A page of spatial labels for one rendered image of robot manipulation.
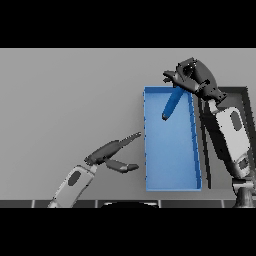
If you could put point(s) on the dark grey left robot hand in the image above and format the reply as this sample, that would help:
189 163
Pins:
106 152

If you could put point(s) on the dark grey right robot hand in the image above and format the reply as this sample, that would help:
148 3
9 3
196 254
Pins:
196 76

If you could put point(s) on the blue pipe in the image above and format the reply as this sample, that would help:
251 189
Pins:
171 105

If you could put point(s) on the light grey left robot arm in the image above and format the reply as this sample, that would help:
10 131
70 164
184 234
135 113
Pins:
71 185

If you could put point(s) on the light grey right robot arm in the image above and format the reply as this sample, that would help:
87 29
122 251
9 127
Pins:
230 140

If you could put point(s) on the dark grey bin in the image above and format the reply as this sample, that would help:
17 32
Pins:
246 100

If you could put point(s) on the blue bin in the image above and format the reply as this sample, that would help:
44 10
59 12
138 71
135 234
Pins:
170 146

